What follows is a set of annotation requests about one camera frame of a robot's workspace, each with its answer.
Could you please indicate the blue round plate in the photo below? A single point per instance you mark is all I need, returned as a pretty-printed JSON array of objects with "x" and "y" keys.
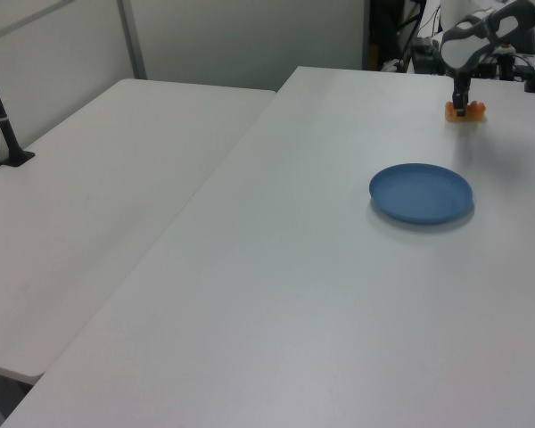
[{"x": 421, "y": 191}]

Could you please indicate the black camera pole with clamp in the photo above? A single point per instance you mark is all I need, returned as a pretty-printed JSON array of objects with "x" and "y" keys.
[{"x": 2, "y": 116}]

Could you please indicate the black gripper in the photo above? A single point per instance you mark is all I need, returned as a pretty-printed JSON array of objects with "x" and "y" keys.
[{"x": 462, "y": 85}]

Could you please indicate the orange bread loaf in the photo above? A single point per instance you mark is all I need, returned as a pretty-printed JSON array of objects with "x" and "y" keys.
[{"x": 474, "y": 112}]

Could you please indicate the grey metal partition post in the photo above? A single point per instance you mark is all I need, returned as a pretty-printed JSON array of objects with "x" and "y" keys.
[{"x": 133, "y": 40}]

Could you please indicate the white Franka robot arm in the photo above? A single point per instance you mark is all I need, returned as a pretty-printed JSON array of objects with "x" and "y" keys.
[{"x": 481, "y": 35}]

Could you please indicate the black electronics box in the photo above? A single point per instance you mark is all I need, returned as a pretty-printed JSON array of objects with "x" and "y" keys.
[{"x": 423, "y": 55}]

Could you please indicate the white side table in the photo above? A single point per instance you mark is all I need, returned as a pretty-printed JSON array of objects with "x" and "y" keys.
[{"x": 93, "y": 200}]

